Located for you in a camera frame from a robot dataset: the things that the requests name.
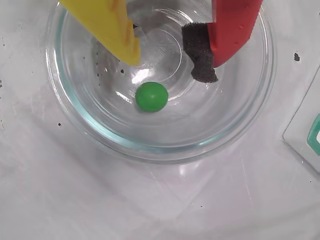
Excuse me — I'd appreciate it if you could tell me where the green ball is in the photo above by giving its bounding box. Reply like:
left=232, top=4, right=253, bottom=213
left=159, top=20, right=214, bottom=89
left=135, top=81, right=169, bottom=113

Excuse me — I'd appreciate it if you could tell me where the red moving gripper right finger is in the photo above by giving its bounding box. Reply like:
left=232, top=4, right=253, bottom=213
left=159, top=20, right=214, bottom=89
left=180, top=0, right=264, bottom=84

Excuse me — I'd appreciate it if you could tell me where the white tablecloth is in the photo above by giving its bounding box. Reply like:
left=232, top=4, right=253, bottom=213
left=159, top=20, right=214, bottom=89
left=0, top=0, right=320, bottom=240

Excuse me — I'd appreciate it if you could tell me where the weekly pill organizer box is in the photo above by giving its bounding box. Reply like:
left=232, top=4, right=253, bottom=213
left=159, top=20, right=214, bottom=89
left=282, top=67, right=320, bottom=176

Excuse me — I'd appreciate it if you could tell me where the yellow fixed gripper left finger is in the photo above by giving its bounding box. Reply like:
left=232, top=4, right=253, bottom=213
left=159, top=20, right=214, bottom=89
left=58, top=0, right=142, bottom=67

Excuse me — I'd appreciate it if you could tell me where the glass bowl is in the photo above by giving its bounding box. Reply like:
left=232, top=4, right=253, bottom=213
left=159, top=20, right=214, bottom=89
left=44, top=0, right=278, bottom=166

